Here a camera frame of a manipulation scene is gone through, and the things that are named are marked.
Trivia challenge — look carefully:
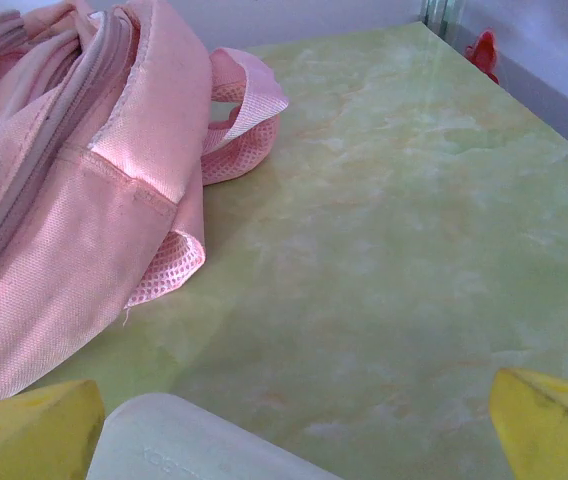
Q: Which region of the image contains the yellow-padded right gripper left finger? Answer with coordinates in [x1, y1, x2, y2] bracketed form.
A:
[0, 378, 106, 480]

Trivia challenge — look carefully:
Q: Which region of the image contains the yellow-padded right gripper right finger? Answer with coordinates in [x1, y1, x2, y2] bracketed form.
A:
[489, 367, 568, 480]

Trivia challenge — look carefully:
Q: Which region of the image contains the white pencil case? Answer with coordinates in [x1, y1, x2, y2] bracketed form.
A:
[85, 392, 345, 480]

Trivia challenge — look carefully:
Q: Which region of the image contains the pink school backpack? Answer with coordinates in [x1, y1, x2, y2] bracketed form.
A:
[0, 0, 290, 411]

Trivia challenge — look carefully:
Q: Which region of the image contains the aluminium frame post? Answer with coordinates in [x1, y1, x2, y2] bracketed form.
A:
[421, 0, 468, 36]

